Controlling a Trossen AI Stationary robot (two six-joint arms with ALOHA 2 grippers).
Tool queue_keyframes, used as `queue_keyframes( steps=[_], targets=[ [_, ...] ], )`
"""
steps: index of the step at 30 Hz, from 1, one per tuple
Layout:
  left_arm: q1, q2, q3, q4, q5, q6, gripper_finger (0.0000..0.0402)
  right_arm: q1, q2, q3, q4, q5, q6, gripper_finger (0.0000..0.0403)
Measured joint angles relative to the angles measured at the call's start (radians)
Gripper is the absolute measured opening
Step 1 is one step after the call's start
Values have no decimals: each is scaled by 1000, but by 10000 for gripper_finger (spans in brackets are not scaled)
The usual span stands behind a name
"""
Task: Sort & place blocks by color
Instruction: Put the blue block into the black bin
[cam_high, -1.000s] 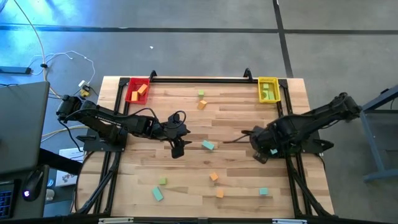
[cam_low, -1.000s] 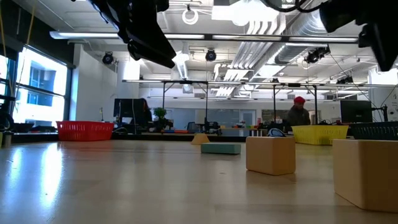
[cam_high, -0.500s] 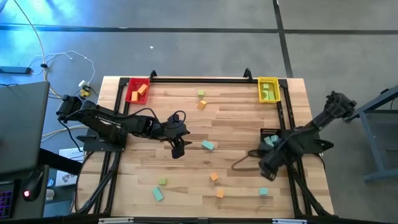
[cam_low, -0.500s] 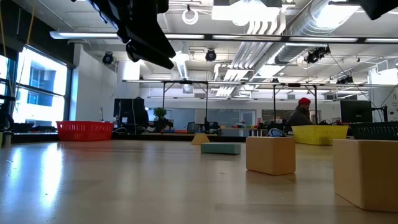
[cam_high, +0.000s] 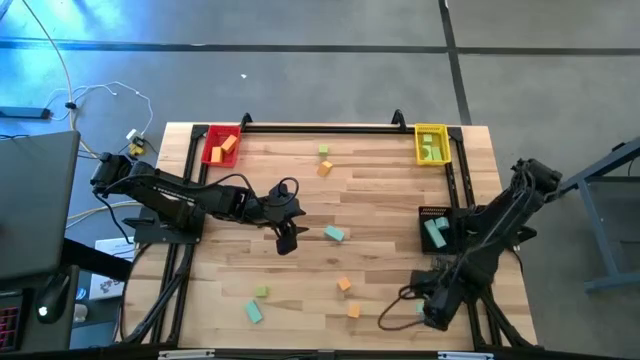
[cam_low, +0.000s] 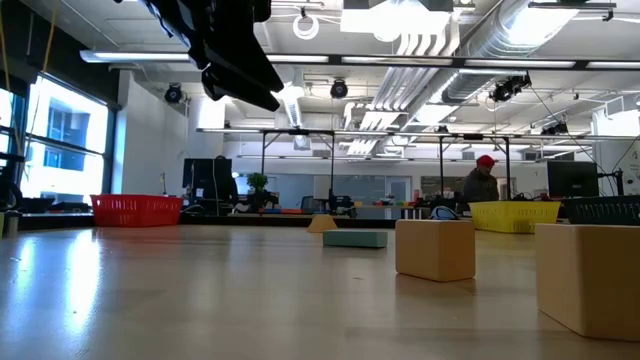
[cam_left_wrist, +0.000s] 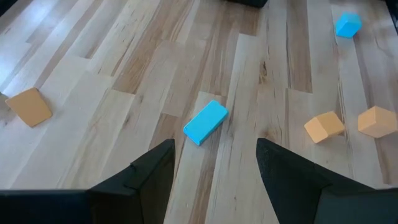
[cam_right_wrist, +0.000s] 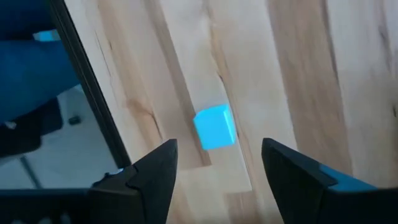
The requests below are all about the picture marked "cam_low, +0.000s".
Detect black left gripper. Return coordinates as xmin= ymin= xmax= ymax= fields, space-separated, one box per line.
xmin=142 ymin=0 xmax=285 ymax=112

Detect teal rectangular block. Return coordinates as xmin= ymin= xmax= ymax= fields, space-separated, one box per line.
xmin=322 ymin=229 xmax=389 ymax=250

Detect small orange cube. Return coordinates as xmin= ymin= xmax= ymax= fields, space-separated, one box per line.
xmin=534 ymin=222 xmax=640 ymax=343
xmin=394 ymin=218 xmax=477 ymax=283

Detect green potted plant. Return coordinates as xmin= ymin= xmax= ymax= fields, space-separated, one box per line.
xmin=246 ymin=172 xmax=270 ymax=211

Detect black computer monitor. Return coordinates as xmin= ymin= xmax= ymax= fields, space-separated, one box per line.
xmin=181 ymin=157 xmax=234 ymax=202
xmin=546 ymin=159 xmax=600 ymax=199

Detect overhead LED light bar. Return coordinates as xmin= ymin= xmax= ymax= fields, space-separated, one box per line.
xmin=78 ymin=48 xmax=640 ymax=71

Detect white ceiling conduit bundle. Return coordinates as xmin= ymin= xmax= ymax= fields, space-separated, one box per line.
xmin=344 ymin=29 xmax=461 ymax=156

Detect red plastic basket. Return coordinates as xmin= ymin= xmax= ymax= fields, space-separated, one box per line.
xmin=90 ymin=194 xmax=184 ymax=229

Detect large bright window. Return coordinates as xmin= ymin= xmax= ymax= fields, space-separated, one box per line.
xmin=0 ymin=74 xmax=110 ymax=204

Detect background table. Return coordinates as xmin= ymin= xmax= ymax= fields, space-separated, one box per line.
xmin=349 ymin=199 xmax=436 ymax=221

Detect white blue rounded object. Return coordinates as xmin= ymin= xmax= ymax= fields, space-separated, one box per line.
xmin=430 ymin=205 xmax=461 ymax=222

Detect dark object by window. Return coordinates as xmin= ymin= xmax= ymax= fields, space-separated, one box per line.
xmin=0 ymin=152 xmax=26 ymax=214

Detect person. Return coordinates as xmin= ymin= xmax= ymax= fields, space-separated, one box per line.
xmin=462 ymin=154 xmax=501 ymax=204

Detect small grey cylinder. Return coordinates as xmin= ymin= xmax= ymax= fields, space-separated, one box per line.
xmin=0 ymin=209 xmax=21 ymax=239

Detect yellow plastic basket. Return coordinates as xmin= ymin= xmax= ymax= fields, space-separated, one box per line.
xmin=468 ymin=200 xmax=562 ymax=235

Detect black plastic basket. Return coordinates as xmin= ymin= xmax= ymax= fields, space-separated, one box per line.
xmin=562 ymin=195 xmax=640 ymax=227

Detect white cable coil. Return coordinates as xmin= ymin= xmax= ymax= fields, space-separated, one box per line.
xmin=292 ymin=12 xmax=321 ymax=41

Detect black background station frame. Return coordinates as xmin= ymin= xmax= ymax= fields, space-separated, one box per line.
xmin=437 ymin=132 xmax=512 ymax=201
xmin=259 ymin=127 xmax=337 ymax=214

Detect black aluminium table frame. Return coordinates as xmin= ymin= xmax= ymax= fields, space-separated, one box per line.
xmin=19 ymin=212 xmax=474 ymax=230

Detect silver ceiling duct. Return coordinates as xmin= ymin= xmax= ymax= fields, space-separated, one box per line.
xmin=407 ymin=0 xmax=584 ymax=119

